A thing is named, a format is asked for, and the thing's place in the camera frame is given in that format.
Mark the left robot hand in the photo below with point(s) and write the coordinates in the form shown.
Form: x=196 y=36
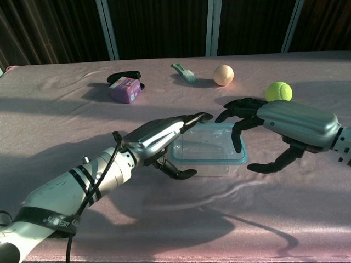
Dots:
x=153 y=134

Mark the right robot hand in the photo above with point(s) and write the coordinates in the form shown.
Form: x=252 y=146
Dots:
x=299 y=123

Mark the clear blue plastic container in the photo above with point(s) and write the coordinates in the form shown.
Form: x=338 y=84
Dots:
x=208 y=160

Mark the clear plastic food container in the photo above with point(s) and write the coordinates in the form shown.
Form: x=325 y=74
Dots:
x=208 y=170

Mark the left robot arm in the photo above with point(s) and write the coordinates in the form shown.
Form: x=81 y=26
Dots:
x=55 y=197

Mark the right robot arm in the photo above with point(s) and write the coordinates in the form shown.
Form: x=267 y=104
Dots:
x=344 y=145

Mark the purple carton box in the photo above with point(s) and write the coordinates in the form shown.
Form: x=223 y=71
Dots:
x=124 y=91

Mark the yellow-green tennis ball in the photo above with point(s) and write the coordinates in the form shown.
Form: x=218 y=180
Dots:
x=278 y=91

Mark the black stapler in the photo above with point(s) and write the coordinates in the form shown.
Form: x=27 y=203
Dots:
x=123 y=74

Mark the green brush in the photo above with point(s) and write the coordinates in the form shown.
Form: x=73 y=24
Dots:
x=185 y=74

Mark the pink tablecloth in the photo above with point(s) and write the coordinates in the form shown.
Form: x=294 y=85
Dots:
x=82 y=115

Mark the peach ball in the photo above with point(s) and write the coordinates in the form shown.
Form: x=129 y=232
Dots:
x=223 y=75

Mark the white frame post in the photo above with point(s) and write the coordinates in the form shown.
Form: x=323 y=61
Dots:
x=108 y=30
x=292 y=27
x=213 y=27

